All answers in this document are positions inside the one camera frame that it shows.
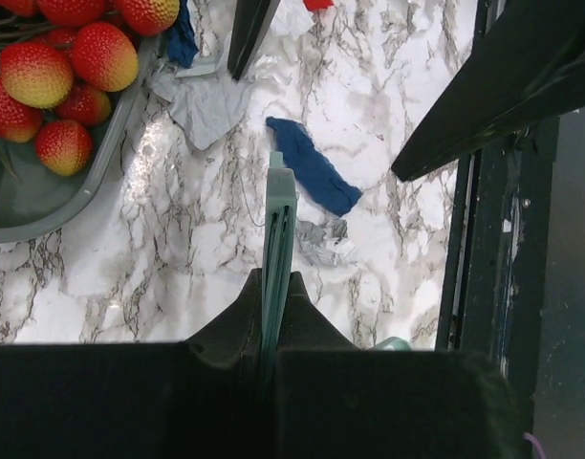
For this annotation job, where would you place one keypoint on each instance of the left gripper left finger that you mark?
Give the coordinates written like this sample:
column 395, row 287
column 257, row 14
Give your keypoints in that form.
column 183, row 399

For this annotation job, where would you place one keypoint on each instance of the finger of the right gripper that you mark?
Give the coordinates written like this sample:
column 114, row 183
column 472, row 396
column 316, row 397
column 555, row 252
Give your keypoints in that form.
column 251, row 23
column 529, row 66

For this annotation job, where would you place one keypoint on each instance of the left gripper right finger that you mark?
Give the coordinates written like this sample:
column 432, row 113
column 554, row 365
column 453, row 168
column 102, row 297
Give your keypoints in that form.
column 336, row 401

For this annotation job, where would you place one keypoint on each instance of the red paper scrap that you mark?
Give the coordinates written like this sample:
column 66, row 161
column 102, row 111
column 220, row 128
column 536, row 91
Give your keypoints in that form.
column 317, row 5

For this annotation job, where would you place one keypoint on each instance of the mint green hand brush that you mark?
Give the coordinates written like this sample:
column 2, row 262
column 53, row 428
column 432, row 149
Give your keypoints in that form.
column 278, row 239

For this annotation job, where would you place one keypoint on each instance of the blue paper scrap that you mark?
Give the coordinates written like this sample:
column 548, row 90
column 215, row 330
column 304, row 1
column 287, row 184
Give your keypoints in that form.
column 181, row 45
column 312, row 169

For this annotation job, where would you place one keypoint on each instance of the blue paper scrap by tray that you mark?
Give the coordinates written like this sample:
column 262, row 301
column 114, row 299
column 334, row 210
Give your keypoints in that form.
column 181, row 45

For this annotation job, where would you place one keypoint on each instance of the red yellow strawberry cluster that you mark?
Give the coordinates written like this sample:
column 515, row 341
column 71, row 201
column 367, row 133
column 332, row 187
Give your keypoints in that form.
column 60, row 64

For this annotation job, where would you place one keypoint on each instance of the grey fruit tray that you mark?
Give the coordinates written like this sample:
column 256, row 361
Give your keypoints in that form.
column 33, row 200

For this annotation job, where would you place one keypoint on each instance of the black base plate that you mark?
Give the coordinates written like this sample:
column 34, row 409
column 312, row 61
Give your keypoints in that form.
column 495, row 270

